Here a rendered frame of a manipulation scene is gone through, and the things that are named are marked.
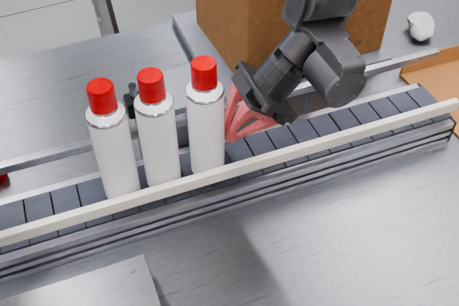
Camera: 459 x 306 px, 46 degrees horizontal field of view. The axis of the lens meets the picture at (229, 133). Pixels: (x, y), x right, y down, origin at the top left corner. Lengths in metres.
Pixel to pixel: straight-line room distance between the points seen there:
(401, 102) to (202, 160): 0.38
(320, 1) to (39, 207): 0.48
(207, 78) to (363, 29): 0.46
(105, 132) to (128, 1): 2.22
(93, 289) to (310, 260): 0.30
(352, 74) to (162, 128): 0.25
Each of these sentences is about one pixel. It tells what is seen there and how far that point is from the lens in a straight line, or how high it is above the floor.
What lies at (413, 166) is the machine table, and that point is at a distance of 0.95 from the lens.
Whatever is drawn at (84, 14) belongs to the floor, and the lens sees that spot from 2.82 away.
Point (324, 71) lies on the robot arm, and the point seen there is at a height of 1.09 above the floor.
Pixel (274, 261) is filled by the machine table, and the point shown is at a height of 0.83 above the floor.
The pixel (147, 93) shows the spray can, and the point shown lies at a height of 1.07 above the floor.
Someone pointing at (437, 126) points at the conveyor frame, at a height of 0.88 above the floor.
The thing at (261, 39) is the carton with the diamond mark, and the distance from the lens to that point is 0.94.
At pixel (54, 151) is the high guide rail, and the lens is 0.78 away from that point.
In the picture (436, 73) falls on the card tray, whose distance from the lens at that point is 1.13.
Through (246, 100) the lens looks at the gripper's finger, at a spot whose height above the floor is 1.02.
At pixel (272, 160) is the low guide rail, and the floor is 0.91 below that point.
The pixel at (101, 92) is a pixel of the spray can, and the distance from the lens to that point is 0.66.
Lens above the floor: 1.51
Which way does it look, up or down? 46 degrees down
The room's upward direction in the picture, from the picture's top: straight up
